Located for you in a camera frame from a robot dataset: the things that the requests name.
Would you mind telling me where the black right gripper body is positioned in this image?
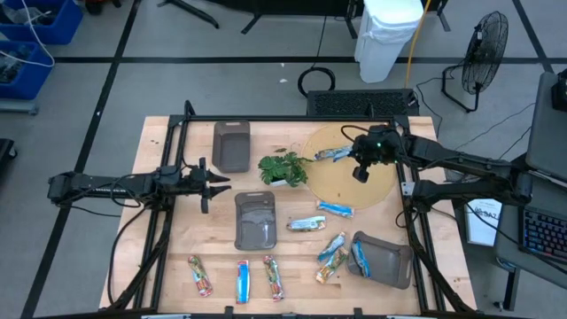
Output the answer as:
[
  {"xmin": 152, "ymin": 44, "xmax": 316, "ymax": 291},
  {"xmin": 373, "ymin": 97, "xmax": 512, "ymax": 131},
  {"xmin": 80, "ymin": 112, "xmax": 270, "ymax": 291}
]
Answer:
[{"xmin": 352, "ymin": 125, "xmax": 405, "ymax": 184}]

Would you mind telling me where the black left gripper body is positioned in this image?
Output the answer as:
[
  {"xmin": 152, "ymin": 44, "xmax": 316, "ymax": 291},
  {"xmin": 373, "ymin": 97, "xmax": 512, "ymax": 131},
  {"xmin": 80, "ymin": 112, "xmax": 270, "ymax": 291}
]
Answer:
[{"xmin": 184, "ymin": 156, "xmax": 210, "ymax": 214}]

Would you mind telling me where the blue and white granola bar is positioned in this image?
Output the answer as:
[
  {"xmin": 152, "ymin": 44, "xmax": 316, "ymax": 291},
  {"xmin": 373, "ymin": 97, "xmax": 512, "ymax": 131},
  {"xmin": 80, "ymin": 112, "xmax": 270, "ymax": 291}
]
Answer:
[{"xmin": 313, "ymin": 144, "xmax": 354, "ymax": 163}]

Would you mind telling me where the green and white granola bar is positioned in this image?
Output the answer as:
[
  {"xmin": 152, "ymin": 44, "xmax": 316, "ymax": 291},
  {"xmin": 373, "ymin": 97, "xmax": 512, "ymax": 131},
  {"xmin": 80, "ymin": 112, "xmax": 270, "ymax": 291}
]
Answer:
[{"xmin": 286, "ymin": 215, "xmax": 328, "ymax": 233}]

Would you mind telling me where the red chewy granola bar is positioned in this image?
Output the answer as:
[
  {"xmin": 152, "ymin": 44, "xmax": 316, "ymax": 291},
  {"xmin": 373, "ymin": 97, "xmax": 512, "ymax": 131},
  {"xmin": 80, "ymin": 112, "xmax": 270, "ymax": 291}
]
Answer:
[
  {"xmin": 261, "ymin": 254, "xmax": 285, "ymax": 303},
  {"xmin": 187, "ymin": 254, "xmax": 214, "ymax": 299}
]

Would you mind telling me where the light blue granola bar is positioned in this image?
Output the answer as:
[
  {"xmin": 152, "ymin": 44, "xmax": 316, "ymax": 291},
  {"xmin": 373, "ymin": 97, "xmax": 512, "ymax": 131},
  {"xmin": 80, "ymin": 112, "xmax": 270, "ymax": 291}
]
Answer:
[{"xmin": 316, "ymin": 231, "xmax": 346, "ymax": 263}]

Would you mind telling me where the blue and red granola bar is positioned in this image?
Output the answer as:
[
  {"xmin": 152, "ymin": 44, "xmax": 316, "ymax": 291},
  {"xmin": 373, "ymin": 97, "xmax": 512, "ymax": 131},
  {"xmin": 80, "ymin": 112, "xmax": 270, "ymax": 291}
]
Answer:
[{"xmin": 235, "ymin": 259, "xmax": 252, "ymax": 306}]

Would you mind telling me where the green and orange granola bar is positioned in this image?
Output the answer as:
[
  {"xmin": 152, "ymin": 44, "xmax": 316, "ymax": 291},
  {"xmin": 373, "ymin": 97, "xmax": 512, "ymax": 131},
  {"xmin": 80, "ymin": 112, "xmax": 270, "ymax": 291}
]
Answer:
[{"xmin": 315, "ymin": 245, "xmax": 350, "ymax": 285}]

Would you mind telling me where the translucent grey plastic bin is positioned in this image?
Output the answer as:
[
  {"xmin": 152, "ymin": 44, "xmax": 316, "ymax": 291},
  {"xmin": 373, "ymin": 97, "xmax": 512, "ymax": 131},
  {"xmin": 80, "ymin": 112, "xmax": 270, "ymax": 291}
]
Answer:
[
  {"xmin": 346, "ymin": 230, "xmax": 415, "ymax": 291},
  {"xmin": 211, "ymin": 119, "xmax": 252, "ymax": 175},
  {"xmin": 233, "ymin": 191, "xmax": 278, "ymax": 252}
]

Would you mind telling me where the round wooden board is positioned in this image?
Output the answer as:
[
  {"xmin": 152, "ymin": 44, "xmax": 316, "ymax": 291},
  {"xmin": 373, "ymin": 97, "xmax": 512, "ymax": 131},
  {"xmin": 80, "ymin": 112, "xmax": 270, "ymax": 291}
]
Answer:
[{"xmin": 300, "ymin": 122, "xmax": 399, "ymax": 211}]

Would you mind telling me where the black vented computer case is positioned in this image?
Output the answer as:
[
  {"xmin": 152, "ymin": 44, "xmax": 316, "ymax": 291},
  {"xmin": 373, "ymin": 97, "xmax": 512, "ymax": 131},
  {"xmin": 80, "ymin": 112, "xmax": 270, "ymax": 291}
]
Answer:
[{"xmin": 306, "ymin": 88, "xmax": 420, "ymax": 118}]

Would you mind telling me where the green plant in white pot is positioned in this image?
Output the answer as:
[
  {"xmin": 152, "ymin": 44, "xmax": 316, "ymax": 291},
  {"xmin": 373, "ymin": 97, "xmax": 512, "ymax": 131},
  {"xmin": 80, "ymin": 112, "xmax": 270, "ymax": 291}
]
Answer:
[{"xmin": 257, "ymin": 148, "xmax": 314, "ymax": 189}]

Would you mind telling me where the white trash bin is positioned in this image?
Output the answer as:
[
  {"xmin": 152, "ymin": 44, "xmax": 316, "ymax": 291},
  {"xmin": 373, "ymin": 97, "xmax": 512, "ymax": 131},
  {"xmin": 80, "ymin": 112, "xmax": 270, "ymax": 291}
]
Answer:
[{"xmin": 353, "ymin": 0, "xmax": 425, "ymax": 85}]

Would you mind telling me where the white paper sign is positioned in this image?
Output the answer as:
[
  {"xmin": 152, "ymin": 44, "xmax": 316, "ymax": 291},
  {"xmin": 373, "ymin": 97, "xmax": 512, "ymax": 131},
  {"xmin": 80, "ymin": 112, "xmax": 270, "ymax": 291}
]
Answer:
[{"xmin": 463, "ymin": 197, "xmax": 504, "ymax": 248}]

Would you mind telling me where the black floor fan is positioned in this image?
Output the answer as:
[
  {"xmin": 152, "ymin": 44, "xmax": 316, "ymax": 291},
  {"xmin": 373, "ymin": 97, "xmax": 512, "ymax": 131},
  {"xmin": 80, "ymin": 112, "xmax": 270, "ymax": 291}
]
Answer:
[{"xmin": 440, "ymin": 10, "xmax": 510, "ymax": 113}]

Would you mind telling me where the grey desk with keyboard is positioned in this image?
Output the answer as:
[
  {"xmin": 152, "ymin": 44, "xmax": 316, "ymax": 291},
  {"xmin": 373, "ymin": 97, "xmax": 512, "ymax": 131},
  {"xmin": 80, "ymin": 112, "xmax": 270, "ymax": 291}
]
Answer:
[{"xmin": 493, "ymin": 167, "xmax": 567, "ymax": 290}]

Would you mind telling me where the black partition screen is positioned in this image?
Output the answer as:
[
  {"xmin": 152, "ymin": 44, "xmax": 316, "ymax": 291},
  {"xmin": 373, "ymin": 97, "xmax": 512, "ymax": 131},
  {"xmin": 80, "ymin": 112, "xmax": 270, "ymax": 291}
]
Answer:
[{"xmin": 157, "ymin": 0, "xmax": 452, "ymax": 40}]

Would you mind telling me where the grey desk top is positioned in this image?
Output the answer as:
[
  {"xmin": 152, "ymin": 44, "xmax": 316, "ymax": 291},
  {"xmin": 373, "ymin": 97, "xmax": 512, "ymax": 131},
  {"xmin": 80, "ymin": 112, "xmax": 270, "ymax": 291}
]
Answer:
[{"xmin": 525, "ymin": 70, "xmax": 567, "ymax": 183}]

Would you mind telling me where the black backlit keyboard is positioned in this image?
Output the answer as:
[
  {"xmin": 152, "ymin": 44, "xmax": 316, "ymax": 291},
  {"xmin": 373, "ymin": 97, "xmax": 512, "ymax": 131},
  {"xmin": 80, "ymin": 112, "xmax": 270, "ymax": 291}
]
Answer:
[{"xmin": 517, "ymin": 204, "xmax": 567, "ymax": 268}]

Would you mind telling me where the black desk leg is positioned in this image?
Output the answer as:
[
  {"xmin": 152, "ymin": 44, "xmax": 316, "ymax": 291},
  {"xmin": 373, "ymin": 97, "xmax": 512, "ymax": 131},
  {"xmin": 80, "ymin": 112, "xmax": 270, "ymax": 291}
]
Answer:
[{"xmin": 493, "ymin": 265, "xmax": 522, "ymax": 312}]

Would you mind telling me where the black device on desk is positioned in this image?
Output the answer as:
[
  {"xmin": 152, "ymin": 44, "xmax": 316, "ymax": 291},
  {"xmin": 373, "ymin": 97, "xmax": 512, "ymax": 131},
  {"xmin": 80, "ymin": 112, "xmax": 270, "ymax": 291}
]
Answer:
[{"xmin": 550, "ymin": 68, "xmax": 567, "ymax": 113}]

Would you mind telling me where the black object at floor edge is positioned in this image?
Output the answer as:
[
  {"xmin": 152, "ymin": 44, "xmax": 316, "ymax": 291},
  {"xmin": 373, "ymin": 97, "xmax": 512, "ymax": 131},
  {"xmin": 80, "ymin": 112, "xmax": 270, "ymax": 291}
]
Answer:
[{"xmin": 0, "ymin": 138, "xmax": 19, "ymax": 175}]

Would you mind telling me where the grey crate base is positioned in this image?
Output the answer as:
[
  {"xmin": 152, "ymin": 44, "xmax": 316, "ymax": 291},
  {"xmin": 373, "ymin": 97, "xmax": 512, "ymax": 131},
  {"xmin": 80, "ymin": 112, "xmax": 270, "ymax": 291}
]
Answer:
[{"xmin": 0, "ymin": 97, "xmax": 40, "ymax": 117}]

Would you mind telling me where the blue plastic storage crate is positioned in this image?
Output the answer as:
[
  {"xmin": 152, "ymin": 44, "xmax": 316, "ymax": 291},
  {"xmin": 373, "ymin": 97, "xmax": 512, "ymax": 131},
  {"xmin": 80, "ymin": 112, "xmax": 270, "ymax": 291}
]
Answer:
[
  {"xmin": 0, "ymin": 0, "xmax": 84, "ymax": 46},
  {"xmin": 0, "ymin": 40, "xmax": 56, "ymax": 101}
]

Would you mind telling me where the black metal table frame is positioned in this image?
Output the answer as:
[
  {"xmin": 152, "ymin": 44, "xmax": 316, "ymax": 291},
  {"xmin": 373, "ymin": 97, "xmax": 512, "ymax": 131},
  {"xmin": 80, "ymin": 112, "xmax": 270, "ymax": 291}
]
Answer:
[{"xmin": 99, "ymin": 99, "xmax": 478, "ymax": 319}]

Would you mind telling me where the coiled black cable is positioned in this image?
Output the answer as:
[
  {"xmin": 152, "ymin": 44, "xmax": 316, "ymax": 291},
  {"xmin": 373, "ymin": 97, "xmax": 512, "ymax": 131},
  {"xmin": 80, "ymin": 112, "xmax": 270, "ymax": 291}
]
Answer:
[{"xmin": 297, "ymin": 15, "xmax": 337, "ymax": 99}]

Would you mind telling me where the yellow hanging cable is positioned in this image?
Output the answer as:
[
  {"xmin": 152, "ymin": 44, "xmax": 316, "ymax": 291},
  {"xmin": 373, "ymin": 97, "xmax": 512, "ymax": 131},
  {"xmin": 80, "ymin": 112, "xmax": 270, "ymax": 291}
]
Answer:
[{"xmin": 403, "ymin": 0, "xmax": 433, "ymax": 89}]

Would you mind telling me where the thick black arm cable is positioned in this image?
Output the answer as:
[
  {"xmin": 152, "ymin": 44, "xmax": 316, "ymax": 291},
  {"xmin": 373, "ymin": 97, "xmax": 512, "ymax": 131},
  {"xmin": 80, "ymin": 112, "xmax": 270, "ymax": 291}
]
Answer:
[{"xmin": 105, "ymin": 204, "xmax": 151, "ymax": 307}]

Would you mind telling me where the white cable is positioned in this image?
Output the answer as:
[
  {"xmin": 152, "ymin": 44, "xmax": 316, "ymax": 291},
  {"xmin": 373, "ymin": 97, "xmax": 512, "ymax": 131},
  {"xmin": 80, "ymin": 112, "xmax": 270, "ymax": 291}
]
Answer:
[{"xmin": 0, "ymin": 0, "xmax": 56, "ymax": 69}]

